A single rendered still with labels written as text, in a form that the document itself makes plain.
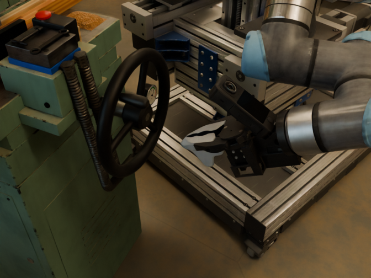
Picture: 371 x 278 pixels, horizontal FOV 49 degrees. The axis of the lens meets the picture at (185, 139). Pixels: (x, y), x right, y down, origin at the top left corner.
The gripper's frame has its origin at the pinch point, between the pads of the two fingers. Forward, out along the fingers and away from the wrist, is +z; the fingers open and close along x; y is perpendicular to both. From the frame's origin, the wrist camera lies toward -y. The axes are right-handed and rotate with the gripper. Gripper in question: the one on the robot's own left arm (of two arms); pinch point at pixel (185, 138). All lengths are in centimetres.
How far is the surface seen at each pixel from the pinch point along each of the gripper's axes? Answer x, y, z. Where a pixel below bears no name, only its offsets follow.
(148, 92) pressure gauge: 33.4, 2.1, 32.9
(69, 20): 7.5, -26.4, 17.6
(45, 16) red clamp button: 4.7, -29.1, 19.8
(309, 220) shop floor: 67, 87, 21
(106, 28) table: 26.0, -20.0, 27.7
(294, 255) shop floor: 48, 87, 23
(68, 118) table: -3.2, -11.0, 21.2
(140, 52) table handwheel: 11.6, -14.9, 9.2
